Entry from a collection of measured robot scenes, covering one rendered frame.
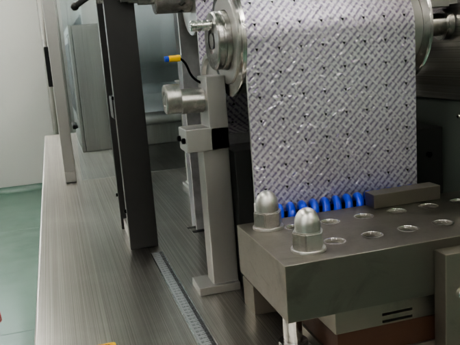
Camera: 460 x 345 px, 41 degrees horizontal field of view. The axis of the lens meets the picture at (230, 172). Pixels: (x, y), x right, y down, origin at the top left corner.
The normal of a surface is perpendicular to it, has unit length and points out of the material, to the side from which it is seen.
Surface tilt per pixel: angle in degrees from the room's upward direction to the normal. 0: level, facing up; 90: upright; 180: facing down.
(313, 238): 90
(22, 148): 90
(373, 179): 90
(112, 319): 0
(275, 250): 0
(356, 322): 90
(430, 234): 0
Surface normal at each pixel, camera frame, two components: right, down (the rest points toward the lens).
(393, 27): 0.28, 0.17
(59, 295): -0.07, -0.98
